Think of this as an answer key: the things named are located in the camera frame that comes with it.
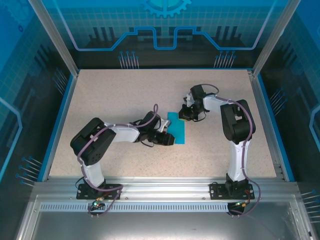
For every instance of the aluminium frame post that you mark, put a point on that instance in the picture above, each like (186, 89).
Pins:
(58, 37)
(272, 37)

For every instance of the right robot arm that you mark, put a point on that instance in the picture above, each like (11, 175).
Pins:
(237, 120)

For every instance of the blue printed side panel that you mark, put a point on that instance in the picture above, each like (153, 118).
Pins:
(300, 87)
(20, 87)

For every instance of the blue paper sheet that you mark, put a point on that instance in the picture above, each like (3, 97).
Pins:
(180, 130)

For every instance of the aluminium mounting rail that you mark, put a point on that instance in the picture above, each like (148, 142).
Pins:
(162, 186)

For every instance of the grey metal bench plate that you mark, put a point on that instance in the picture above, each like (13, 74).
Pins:
(162, 226)

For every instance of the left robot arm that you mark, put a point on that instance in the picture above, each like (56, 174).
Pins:
(92, 140)

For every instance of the blue printed gear panel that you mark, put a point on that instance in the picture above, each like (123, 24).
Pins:
(162, 15)

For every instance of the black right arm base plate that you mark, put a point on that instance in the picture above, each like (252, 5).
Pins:
(217, 192)

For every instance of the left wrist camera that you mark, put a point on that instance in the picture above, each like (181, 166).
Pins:
(165, 125)

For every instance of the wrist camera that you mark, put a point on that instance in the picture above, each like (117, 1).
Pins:
(165, 125)
(188, 98)

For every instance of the aluminium side rail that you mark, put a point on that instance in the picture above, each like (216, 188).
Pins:
(260, 100)

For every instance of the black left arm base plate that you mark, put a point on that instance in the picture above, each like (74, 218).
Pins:
(83, 195)

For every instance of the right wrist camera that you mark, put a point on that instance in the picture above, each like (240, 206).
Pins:
(188, 98)

